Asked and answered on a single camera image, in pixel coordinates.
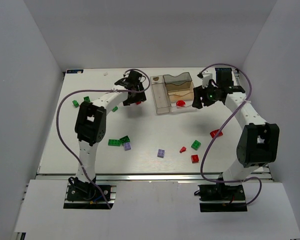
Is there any purple lego centre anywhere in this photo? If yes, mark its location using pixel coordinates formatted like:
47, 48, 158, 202
157, 149, 165, 158

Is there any red curved lego brick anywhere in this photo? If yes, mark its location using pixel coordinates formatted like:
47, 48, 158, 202
175, 100, 186, 108

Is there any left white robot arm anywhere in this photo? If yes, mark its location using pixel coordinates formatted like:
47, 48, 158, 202
74, 69, 146, 183

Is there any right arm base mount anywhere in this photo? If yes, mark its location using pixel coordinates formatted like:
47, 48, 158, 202
193, 183, 248, 213

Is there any green square lego right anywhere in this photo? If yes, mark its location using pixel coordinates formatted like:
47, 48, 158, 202
191, 140, 201, 150

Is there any red square lego brick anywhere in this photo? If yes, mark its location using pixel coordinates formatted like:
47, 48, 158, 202
190, 154, 200, 164

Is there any dark green lego brick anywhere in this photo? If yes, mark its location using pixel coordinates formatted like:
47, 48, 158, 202
119, 135, 131, 145

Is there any green flat lego plate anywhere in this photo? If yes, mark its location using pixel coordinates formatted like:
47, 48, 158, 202
108, 139, 121, 147

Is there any green lego with triangle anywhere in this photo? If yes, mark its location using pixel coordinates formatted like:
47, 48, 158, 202
83, 96, 91, 103

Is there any blue label left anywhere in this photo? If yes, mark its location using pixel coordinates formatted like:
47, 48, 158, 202
66, 69, 84, 74

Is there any clear front container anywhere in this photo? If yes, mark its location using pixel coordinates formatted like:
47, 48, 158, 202
168, 90, 197, 113

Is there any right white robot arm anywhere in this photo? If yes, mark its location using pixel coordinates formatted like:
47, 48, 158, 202
192, 82, 280, 186

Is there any blue label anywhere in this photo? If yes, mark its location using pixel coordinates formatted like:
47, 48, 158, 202
214, 67, 232, 73
66, 69, 84, 74

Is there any purple lego left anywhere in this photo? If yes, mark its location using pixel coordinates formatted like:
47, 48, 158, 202
123, 142, 132, 151

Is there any clear long narrow container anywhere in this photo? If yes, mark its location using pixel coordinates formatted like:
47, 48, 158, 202
150, 75, 171, 115

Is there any small red lego piece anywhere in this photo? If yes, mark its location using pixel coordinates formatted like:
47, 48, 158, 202
179, 146, 187, 153

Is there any purple cable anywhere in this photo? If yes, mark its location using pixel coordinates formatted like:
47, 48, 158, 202
57, 68, 151, 210
197, 62, 263, 207

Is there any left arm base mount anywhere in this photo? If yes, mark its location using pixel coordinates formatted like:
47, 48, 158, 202
63, 177, 117, 210

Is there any blue label right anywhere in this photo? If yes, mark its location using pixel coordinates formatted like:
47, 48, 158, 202
214, 67, 232, 73

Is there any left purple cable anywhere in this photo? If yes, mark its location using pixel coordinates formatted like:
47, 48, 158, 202
57, 68, 151, 210

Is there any small green lego far left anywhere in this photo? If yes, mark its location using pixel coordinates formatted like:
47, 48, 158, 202
72, 100, 80, 108

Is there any purple lego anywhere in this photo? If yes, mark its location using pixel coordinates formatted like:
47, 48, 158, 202
123, 142, 132, 151
157, 149, 165, 158

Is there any dark smoked container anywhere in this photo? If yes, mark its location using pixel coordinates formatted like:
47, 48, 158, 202
162, 72, 193, 92

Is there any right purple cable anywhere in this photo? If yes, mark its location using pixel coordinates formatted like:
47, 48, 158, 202
197, 62, 263, 207

